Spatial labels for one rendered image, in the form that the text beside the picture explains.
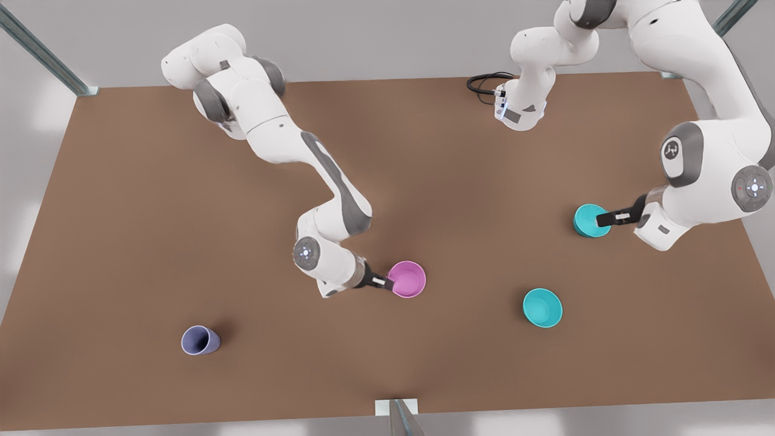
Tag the pink bowl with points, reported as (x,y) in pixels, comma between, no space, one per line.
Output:
(407,279)

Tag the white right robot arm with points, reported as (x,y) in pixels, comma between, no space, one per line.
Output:
(272,130)

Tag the teal bowl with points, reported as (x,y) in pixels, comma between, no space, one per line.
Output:
(587,221)
(542,307)

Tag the silver frame post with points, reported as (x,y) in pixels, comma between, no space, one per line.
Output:
(729,18)
(401,418)
(45,51)

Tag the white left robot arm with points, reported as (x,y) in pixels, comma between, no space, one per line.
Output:
(696,91)

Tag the lavender cup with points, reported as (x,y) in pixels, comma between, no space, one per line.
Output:
(200,340)

